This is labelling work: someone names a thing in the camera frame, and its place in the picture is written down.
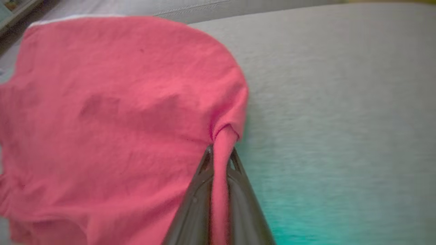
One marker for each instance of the grey fabric sofa seat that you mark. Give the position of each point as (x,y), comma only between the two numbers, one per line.
(340,119)

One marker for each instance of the red and white shirt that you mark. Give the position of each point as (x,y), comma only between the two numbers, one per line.
(119,119)

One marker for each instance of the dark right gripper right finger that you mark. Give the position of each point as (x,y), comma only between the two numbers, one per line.
(245,217)

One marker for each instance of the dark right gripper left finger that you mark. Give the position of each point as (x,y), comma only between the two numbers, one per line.
(194,217)

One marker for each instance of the pale shelf unit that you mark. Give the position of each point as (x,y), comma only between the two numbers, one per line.
(13,10)

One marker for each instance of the grey sofa back cushion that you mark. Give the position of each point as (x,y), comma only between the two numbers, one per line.
(272,6)

